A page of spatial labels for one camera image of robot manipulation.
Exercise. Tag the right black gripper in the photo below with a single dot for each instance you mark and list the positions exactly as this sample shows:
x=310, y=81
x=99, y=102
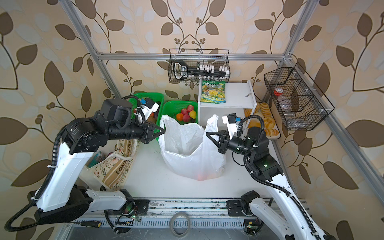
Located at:
x=223, y=142

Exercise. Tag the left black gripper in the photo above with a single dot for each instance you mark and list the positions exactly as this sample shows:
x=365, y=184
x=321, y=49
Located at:
x=148, y=131

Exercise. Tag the green plastic basket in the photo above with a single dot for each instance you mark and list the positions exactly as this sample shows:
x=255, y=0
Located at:
x=135, y=101
x=172, y=108

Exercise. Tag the white plastic grocery bag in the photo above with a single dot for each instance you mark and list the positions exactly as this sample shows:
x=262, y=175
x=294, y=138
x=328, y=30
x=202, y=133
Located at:
x=188, y=152

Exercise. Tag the cream canvas tote bag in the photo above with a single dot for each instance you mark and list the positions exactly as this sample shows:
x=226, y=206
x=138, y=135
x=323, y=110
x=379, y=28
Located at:
x=113, y=171

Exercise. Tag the teal red snack bag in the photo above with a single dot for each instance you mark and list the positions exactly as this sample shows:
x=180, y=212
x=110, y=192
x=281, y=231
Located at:
x=97, y=158

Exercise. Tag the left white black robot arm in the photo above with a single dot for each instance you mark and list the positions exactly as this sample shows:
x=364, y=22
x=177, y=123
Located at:
x=59, y=199

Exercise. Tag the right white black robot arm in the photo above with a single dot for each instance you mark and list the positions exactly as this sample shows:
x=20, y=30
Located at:
x=247, y=137

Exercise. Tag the orange fruit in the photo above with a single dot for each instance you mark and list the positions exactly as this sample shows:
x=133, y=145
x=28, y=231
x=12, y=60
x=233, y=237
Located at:
x=180, y=117

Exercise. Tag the yellow lemon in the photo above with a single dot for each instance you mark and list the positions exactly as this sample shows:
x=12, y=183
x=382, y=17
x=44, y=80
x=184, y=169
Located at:
x=193, y=114

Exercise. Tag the white two-tier shelf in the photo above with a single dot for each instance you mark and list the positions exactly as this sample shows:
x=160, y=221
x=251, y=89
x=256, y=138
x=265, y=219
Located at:
x=239, y=96

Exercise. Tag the yellow green snack bag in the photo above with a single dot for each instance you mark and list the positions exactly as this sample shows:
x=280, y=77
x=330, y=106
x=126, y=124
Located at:
x=213, y=92

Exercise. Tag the tray of bread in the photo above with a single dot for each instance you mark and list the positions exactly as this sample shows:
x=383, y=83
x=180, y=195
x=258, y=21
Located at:
x=263, y=110

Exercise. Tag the black barcode scanner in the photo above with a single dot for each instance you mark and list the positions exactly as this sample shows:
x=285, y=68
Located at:
x=201, y=70

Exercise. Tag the roll of clear tape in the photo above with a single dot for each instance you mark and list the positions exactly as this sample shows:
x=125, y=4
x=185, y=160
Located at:
x=180, y=224

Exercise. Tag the left yellow black screwdriver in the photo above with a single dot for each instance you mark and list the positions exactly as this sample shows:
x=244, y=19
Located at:
x=88, y=224

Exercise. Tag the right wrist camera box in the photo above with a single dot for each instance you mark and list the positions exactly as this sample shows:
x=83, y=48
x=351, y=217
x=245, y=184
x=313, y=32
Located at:
x=232, y=122

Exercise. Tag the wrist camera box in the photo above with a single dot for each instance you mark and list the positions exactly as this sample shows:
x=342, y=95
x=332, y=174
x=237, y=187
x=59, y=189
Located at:
x=232, y=122
x=148, y=107

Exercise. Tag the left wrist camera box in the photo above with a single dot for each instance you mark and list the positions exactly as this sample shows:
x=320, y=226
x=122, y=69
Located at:
x=148, y=107

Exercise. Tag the back black wire basket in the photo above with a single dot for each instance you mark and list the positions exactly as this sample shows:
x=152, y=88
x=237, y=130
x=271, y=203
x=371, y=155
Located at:
x=216, y=57

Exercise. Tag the black wire basket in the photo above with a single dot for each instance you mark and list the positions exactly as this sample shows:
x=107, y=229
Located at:
x=301, y=103
x=216, y=57

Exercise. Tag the right black wire basket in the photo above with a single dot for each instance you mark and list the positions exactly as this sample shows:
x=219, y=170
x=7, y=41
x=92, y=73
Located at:
x=301, y=103

